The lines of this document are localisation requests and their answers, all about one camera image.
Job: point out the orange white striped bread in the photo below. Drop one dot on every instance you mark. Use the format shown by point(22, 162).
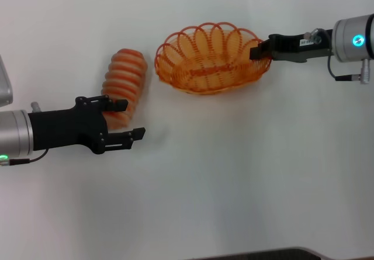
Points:
point(125, 73)

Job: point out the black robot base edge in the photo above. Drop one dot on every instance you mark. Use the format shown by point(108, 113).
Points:
point(263, 254)

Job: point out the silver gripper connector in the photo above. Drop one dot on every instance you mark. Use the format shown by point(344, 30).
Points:
point(35, 107)
point(314, 35)

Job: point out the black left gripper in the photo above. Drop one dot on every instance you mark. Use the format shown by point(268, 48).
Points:
point(64, 128)

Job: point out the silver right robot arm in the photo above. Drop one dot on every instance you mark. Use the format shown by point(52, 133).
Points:
point(353, 38)

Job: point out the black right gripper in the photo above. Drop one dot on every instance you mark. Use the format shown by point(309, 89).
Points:
point(289, 46)

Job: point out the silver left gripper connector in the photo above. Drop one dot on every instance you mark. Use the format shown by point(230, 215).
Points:
point(35, 107)

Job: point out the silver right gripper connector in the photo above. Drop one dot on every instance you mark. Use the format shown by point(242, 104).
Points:
point(314, 35)

